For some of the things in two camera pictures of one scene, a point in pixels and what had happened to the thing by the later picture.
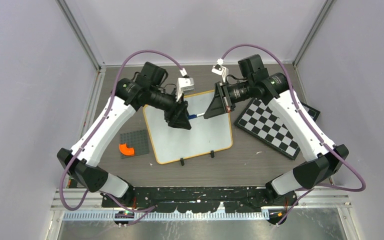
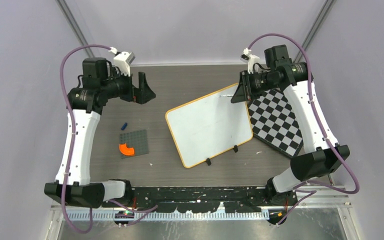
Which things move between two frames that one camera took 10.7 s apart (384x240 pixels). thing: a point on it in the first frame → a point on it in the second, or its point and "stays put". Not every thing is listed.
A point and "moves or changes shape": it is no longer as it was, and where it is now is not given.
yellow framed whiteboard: (170, 143) moves or changes shape
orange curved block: (125, 150) stays put
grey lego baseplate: (138, 140) stays put
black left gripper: (180, 119) → (142, 95)
